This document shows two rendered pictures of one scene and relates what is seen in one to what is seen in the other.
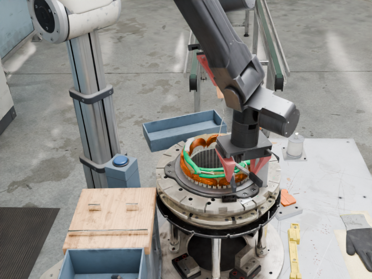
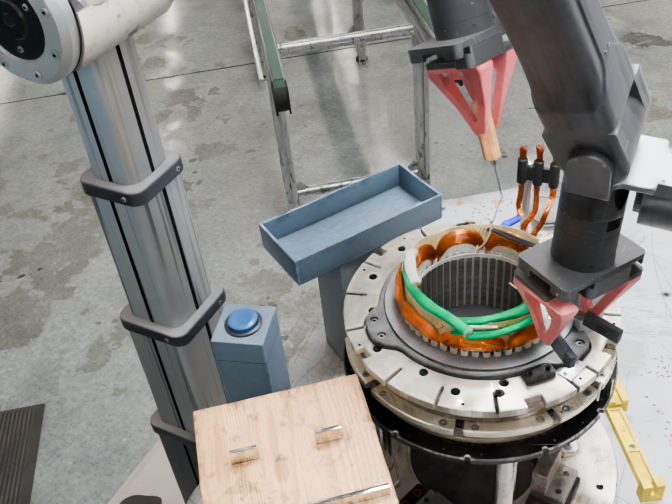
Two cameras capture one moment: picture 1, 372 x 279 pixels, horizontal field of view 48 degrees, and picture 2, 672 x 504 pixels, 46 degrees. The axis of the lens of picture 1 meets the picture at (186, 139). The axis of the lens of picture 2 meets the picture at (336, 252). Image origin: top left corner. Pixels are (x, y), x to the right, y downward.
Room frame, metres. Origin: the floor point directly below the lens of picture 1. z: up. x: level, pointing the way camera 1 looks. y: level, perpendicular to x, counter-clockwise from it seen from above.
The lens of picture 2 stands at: (0.22, 0.20, 1.75)
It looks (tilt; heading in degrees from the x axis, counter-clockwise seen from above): 40 degrees down; 349
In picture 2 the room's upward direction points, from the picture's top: 7 degrees counter-clockwise
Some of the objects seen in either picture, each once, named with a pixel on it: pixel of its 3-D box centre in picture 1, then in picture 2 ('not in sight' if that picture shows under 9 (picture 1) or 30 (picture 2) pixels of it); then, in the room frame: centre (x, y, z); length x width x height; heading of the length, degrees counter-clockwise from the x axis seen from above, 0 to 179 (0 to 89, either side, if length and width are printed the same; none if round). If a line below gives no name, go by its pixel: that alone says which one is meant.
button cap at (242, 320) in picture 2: (120, 160); (242, 319); (0.97, 0.19, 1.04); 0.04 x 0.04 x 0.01
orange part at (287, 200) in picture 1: (284, 197); not in sight; (1.05, -0.32, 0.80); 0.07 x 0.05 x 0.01; 20
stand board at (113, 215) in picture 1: (113, 218); (292, 470); (0.72, 0.18, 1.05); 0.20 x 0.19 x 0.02; 178
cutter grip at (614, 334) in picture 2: (255, 179); (602, 327); (0.70, -0.15, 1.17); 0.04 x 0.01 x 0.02; 29
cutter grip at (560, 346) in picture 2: (232, 184); (561, 348); (0.69, -0.10, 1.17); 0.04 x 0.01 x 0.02; 3
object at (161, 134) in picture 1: (185, 160); (358, 281); (1.12, 0.00, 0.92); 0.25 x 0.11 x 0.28; 107
